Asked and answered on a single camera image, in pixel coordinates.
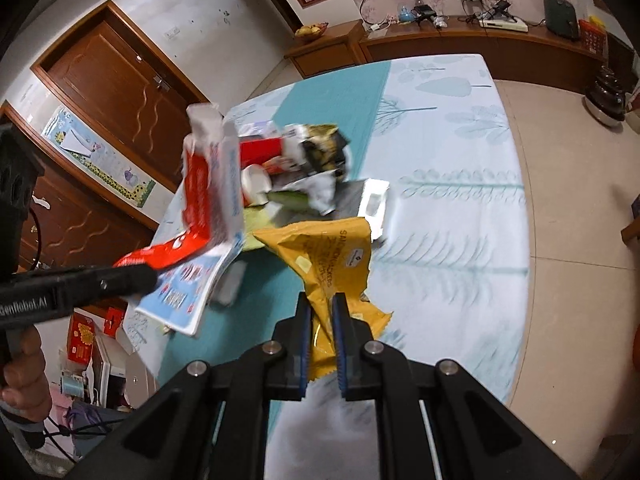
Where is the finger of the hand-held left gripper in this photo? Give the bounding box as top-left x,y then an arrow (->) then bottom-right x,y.
65,263 -> 159,312

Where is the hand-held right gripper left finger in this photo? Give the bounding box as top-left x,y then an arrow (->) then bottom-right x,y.
62,291 -> 313,480

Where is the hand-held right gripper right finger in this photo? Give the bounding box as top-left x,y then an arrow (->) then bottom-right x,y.
330,294 -> 583,480

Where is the yellow snack bag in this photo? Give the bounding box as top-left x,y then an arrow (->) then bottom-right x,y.
252,217 -> 393,383

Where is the red and white carton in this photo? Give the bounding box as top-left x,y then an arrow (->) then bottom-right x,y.
112,102 -> 247,337

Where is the person's left forearm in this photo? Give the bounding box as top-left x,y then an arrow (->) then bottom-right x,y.
0,404 -> 51,466

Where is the person's left hand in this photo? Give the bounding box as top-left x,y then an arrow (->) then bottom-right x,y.
0,327 -> 47,423

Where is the red printed box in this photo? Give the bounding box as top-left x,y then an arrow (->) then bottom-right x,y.
66,311 -> 97,365

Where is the white cabinet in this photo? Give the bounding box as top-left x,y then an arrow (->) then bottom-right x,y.
91,334 -> 162,412

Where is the small white box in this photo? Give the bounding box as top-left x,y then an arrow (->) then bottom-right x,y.
214,259 -> 247,307

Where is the light green wrapper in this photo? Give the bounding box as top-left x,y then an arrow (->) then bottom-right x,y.
242,206 -> 274,252

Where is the silver pouch with window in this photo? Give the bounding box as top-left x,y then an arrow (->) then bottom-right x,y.
332,177 -> 392,249

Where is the crumpled silver foil wrapper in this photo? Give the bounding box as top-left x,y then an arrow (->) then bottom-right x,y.
295,170 -> 341,214

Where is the white paper cup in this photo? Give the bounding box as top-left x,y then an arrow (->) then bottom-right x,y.
241,165 -> 273,207

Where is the white printed packet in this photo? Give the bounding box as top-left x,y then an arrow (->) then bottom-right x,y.
265,124 -> 311,176

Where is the fruit bowl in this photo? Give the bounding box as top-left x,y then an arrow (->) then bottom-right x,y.
294,21 -> 330,41

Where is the long wooden cabinet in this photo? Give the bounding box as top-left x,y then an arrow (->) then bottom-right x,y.
284,14 -> 609,82

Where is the white set-top box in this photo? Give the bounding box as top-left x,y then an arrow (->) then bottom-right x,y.
478,14 -> 530,34

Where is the dark round pot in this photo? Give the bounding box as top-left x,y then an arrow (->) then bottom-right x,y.
584,64 -> 629,129

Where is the red desk calendar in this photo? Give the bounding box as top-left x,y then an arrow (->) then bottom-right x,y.
578,16 -> 609,57

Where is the wall poster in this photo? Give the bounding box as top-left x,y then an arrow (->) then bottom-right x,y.
42,105 -> 157,209

